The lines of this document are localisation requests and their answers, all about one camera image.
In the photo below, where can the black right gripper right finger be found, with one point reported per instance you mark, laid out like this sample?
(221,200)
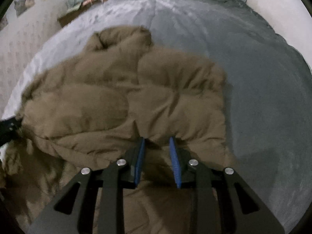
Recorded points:
(222,201)

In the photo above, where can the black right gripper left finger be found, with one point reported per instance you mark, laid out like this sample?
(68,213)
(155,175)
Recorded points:
(72,210)

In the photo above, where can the brown puffer jacket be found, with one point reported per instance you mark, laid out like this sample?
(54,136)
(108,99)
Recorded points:
(90,109)

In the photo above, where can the green clothes pile on nightstand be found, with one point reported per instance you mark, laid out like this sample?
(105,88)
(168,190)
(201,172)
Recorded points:
(73,5)

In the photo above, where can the dark wooden nightstand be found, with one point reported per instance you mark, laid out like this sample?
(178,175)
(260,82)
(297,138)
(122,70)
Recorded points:
(70,16)

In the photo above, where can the grey plush bed blanket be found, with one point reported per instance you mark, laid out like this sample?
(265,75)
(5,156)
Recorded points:
(267,91)

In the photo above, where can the cat wall sticker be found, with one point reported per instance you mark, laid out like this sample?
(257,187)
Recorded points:
(21,6)

